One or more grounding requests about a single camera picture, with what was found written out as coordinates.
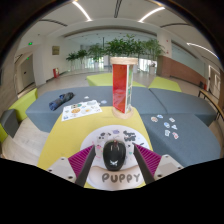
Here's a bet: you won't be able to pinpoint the potted green plants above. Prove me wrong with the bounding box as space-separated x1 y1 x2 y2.
65 34 165 75

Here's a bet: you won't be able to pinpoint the small grey seat block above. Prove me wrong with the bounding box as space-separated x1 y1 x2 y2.
0 108 20 139

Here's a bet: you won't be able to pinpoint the large grey bench seat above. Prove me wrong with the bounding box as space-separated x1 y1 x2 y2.
25 85 155 134

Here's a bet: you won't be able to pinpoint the white round printed mouse pad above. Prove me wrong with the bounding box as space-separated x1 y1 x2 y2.
79 124 152 192

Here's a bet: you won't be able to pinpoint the black computer mouse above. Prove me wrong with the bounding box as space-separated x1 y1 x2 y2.
102 139 128 172

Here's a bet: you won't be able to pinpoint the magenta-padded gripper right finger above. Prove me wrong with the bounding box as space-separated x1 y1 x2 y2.
132 142 185 185

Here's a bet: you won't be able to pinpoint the grey door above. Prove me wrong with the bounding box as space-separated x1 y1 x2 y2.
19 61 36 89

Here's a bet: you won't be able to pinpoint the brown wall plaque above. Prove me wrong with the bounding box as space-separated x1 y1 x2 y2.
51 45 61 56

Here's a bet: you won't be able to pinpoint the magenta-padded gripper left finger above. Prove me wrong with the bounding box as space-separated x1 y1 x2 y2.
46 144 98 188

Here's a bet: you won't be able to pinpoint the red panel wooden tower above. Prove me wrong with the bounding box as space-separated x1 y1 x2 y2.
109 56 139 120

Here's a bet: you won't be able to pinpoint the ceiling light strips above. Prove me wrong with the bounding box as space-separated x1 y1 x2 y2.
71 0 219 59

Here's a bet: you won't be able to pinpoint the white rectangular printed mat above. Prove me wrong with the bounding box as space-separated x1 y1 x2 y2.
61 99 103 122

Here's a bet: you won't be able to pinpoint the black frame chair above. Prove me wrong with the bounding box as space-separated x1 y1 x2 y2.
197 64 224 122

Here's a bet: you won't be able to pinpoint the lime green bench seat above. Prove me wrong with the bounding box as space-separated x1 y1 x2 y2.
147 76 183 93
85 72 147 88
0 88 39 144

